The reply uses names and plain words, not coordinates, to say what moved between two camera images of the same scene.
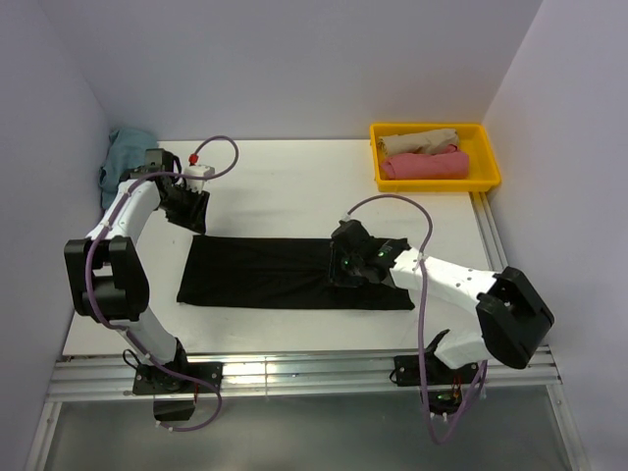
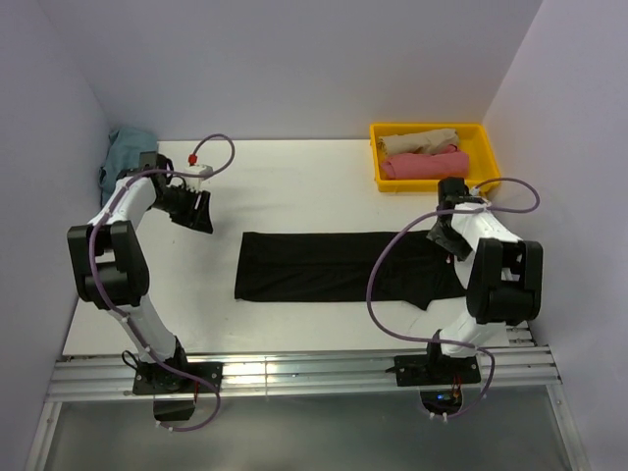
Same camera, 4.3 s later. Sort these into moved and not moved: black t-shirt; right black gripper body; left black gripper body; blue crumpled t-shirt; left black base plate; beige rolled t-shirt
Moved: black t-shirt; right black gripper body
Not moved: left black base plate; beige rolled t-shirt; left black gripper body; blue crumpled t-shirt
